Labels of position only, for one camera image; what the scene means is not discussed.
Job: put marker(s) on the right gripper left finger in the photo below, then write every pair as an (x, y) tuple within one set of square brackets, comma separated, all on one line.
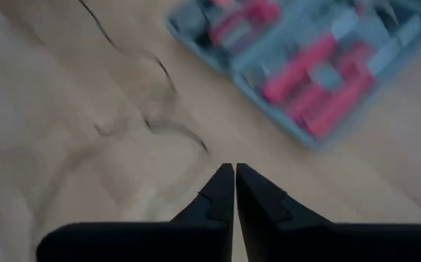
[(195, 240)]

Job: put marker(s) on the grey plastic tool case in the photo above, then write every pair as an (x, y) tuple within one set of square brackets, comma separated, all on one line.
[(395, 40)]

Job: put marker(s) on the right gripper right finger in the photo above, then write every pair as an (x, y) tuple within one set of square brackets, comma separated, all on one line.
[(290, 240)]

